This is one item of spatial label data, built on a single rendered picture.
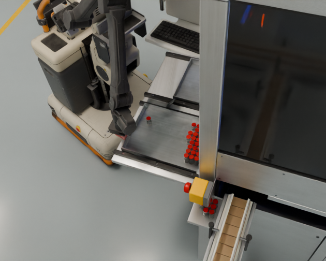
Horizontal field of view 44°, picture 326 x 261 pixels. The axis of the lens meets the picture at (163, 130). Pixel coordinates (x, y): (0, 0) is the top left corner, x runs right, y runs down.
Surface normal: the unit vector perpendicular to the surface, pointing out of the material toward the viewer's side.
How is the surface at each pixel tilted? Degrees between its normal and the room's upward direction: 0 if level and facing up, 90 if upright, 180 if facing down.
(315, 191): 90
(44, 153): 0
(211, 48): 90
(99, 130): 0
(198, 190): 0
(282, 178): 90
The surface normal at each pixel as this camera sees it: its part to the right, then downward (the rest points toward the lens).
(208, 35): -0.36, 0.78
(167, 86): -0.07, -0.57
